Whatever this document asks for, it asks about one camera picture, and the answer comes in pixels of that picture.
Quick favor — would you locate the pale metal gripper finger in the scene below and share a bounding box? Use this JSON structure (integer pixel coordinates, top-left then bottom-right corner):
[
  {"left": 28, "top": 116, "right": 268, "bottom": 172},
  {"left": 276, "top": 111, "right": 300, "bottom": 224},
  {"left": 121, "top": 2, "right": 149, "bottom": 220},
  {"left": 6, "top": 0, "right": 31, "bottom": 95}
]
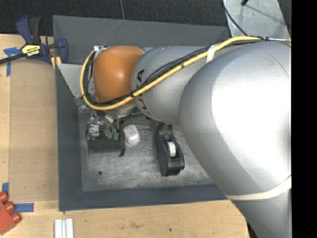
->
[
  {"left": 88, "top": 111, "right": 100, "bottom": 125},
  {"left": 86, "top": 124, "right": 101, "bottom": 140}
]

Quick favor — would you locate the white oval packet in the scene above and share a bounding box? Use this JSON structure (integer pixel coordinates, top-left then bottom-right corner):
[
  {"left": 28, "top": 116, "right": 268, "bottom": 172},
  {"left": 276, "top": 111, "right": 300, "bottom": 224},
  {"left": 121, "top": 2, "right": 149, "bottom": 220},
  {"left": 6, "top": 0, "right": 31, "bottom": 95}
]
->
[{"left": 122, "top": 124, "right": 141, "bottom": 146}]

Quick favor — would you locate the grey metal bin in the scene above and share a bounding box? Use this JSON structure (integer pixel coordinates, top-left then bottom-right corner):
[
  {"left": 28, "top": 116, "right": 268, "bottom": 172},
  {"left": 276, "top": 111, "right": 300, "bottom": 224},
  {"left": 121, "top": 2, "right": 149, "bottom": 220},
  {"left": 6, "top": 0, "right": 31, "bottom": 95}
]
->
[{"left": 52, "top": 15, "right": 231, "bottom": 212}]

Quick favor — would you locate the brown cardboard board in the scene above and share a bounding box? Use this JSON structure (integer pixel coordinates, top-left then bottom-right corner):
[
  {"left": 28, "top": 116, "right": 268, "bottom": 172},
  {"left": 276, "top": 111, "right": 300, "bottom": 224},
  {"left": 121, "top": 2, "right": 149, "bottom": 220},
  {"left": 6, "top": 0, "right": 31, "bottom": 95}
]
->
[{"left": 0, "top": 34, "right": 60, "bottom": 203}]

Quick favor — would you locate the black tape dispenser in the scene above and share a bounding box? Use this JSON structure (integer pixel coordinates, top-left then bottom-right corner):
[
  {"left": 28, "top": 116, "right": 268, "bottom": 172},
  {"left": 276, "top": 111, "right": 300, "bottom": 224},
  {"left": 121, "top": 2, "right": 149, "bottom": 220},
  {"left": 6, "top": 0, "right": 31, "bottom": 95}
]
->
[{"left": 155, "top": 122, "right": 185, "bottom": 177}]

